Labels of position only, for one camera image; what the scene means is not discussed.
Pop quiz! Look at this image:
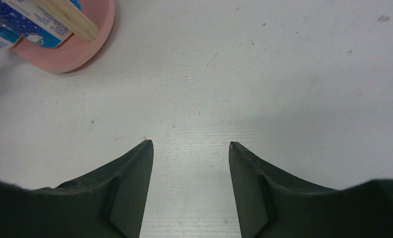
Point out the pink three-tier wooden shelf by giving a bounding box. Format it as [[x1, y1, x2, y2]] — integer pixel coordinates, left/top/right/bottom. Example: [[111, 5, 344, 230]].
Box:
[[11, 0, 115, 73]]

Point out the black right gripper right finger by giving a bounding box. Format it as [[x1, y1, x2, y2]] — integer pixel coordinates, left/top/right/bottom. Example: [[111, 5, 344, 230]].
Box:
[[228, 142, 393, 238]]

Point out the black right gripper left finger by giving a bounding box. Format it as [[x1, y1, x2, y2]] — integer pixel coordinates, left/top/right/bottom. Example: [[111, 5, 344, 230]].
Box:
[[0, 140, 154, 238]]

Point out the blue Tempo packaged roll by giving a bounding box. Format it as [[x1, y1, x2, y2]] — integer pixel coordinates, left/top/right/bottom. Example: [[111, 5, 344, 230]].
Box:
[[0, 0, 72, 49]]

